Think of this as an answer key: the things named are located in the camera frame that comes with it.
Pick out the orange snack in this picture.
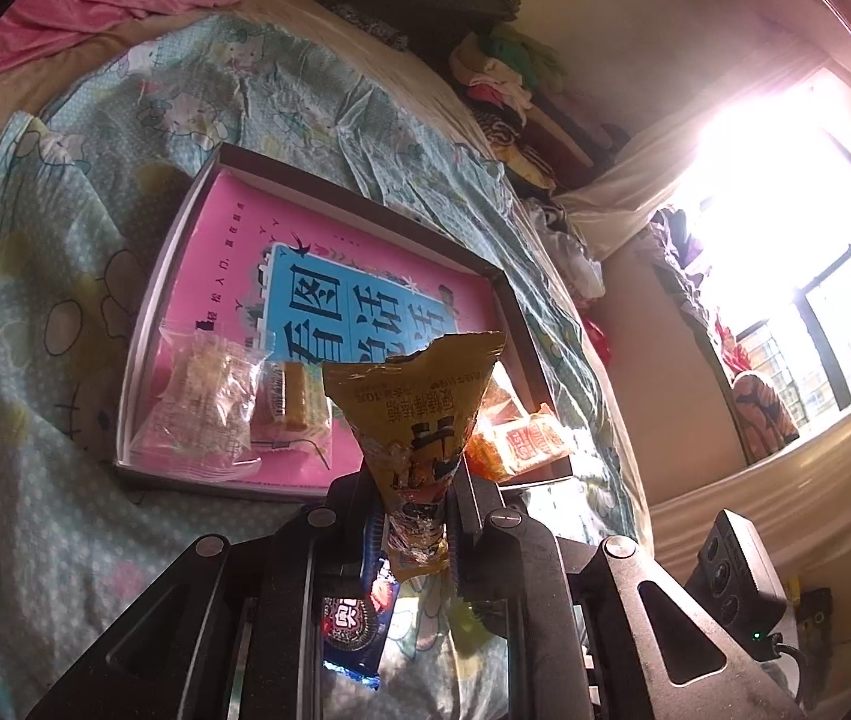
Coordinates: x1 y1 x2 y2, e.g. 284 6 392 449
465 379 572 483

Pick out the yellow cone snack packet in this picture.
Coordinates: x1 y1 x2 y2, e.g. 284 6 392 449
323 332 505 582

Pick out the green clear cake snack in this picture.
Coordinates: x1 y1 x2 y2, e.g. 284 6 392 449
250 361 332 470

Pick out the blue oreo snack packet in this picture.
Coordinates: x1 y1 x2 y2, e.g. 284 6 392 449
321 557 401 689

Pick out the clear bag of pastry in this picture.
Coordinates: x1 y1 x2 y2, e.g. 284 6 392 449
131 323 266 483

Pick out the pink book with blue label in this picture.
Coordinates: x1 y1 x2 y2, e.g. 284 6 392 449
127 167 507 490

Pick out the dark cardboard box tray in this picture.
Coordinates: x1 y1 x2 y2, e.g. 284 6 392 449
113 141 577 504

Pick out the cream curtain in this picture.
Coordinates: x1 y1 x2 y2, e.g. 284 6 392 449
593 128 851 709

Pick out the teal cartoon print blanket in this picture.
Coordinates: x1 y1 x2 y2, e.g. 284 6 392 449
0 10 652 720

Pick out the pile of folded clothes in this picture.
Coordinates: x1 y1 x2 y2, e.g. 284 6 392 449
448 23 631 200

